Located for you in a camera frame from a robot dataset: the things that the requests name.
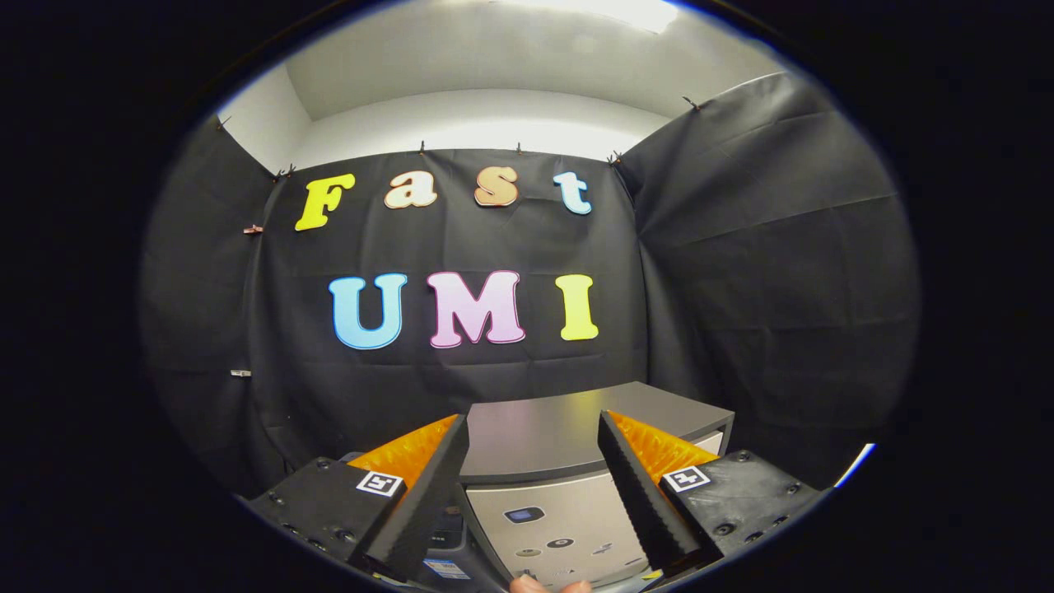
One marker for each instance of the black backdrop cloth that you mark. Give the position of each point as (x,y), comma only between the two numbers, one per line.
(494,247)

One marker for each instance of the grey cabinet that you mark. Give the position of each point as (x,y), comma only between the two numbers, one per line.
(535,428)

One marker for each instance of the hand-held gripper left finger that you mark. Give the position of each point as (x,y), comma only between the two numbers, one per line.
(432,502)

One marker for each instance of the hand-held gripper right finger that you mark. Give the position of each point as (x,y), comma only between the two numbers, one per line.
(638,502)

